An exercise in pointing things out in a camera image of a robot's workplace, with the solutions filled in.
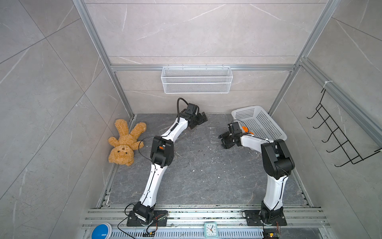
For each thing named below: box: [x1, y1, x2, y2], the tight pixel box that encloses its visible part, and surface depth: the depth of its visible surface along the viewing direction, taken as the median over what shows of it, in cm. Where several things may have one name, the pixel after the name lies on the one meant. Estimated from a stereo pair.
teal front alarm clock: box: [203, 222, 218, 239], surface depth 70 cm
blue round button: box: [91, 222, 113, 239], surface depth 70 cm
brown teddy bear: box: [107, 119, 147, 167], surface depth 96 cm
